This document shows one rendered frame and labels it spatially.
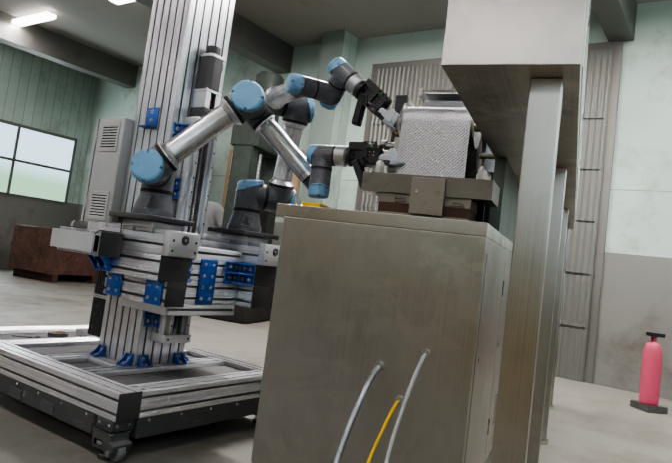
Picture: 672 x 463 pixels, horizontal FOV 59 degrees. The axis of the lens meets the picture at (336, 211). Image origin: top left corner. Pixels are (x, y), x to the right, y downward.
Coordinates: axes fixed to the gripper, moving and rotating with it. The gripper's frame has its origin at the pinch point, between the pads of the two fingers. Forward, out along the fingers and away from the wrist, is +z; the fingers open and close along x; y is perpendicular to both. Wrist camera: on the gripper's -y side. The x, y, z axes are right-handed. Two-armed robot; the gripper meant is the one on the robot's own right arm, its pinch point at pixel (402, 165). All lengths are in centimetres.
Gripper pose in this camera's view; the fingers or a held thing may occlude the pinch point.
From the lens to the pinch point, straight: 204.5
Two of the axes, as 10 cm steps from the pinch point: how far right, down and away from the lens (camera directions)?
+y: 1.2, -9.9, 0.8
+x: 3.7, 1.2, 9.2
